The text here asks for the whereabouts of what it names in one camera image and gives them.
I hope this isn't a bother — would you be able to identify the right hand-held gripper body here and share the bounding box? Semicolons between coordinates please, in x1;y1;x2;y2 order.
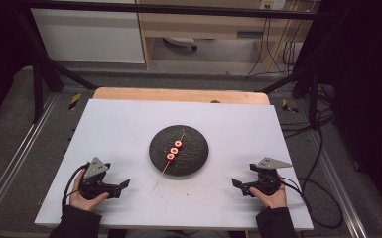
241;157;293;196

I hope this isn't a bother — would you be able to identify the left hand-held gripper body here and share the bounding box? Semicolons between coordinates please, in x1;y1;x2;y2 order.
78;157;122;201

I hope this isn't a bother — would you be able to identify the thin wooden skewer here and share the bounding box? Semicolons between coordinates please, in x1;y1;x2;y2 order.
152;132;186;191

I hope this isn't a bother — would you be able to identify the black round plate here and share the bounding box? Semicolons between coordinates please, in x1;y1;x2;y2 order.
148;124;210;177

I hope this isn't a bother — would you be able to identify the person's right hand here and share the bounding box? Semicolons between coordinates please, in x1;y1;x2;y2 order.
248;173;288;210

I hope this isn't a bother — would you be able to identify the person's left hand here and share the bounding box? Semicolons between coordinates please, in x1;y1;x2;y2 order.
68;170;110;212

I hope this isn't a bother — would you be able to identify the wooden table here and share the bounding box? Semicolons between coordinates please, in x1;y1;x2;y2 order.
92;86;271;106

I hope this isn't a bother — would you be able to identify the white cabinet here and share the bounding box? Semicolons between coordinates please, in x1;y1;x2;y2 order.
31;8;146;64

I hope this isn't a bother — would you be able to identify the white chair base caster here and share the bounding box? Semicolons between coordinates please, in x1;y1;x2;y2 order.
163;36;199;52

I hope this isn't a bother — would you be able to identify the light wooden desk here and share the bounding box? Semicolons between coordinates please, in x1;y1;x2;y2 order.
135;0;314;71

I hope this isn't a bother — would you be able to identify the white power socket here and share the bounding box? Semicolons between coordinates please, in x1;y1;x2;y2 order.
259;0;288;11

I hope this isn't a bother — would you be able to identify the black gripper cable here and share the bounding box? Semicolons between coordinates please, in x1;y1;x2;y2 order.
61;163;91;212
278;125;345;230

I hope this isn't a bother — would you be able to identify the aluminium floor rail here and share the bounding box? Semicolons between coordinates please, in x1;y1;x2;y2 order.
0;93;60;229
309;130;369;238

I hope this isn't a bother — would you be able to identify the bundle of hanging cables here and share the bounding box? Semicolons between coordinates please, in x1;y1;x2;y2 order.
246;16;301;78

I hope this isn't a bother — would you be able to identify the black metal frame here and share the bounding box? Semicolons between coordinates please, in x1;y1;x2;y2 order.
11;1;328;130

